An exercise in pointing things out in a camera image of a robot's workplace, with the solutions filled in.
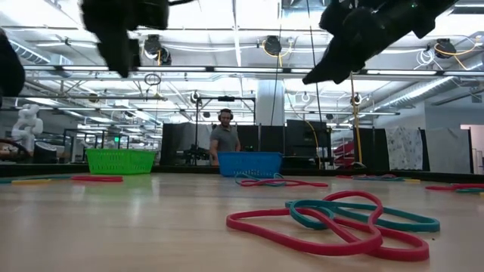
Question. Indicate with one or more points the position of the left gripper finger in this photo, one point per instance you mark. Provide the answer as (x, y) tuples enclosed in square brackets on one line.
[(135, 53), (115, 53)]

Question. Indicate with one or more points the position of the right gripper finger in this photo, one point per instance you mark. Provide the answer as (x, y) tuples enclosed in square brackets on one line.
[(340, 47), (359, 54)]

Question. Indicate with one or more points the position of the red rubber band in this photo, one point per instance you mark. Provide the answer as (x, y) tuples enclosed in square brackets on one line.
[(344, 176), (453, 186), (98, 178), (302, 184), (302, 245)]

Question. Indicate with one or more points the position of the yellow rubber band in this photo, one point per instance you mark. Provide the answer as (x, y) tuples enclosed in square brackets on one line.
[(411, 181), (30, 181)]

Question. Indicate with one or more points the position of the long ceiling light bar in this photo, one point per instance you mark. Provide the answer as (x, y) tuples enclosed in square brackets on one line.
[(170, 68)]

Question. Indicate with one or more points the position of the white building column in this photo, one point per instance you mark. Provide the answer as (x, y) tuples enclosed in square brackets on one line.
[(270, 102)]

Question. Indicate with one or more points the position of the black partition panel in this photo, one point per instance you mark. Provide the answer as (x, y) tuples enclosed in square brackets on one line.
[(302, 140), (272, 138), (378, 151), (170, 143)]

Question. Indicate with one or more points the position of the red rack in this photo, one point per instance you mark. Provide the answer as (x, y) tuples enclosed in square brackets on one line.
[(344, 155)]

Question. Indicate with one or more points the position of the white floral cloth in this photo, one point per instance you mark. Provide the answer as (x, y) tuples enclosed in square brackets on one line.
[(404, 147)]

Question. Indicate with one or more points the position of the black headphones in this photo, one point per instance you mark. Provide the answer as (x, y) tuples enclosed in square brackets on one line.
[(219, 116)]

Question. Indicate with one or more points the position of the green plastic basket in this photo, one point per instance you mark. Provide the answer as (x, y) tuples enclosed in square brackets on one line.
[(121, 161)]

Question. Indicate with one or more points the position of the white robot figure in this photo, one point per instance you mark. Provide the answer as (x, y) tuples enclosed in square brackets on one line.
[(26, 128)]

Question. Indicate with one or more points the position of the black bin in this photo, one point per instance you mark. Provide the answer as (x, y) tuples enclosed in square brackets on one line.
[(45, 153)]

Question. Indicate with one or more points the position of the person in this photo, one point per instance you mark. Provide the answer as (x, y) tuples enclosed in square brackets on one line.
[(225, 141)]

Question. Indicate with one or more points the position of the grey hanging cloth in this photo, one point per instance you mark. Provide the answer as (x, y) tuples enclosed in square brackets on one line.
[(448, 151)]

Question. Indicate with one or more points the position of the blue plastic basket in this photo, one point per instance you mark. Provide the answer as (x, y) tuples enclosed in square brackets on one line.
[(249, 164)]

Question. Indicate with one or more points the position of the black workstation frame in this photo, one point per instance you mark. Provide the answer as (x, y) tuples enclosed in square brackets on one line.
[(94, 130)]

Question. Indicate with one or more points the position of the black camera stand rig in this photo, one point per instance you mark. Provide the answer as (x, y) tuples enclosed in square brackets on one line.
[(226, 98)]

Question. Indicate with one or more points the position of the black aluminium table frame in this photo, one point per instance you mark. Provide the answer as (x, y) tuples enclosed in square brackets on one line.
[(181, 169)]

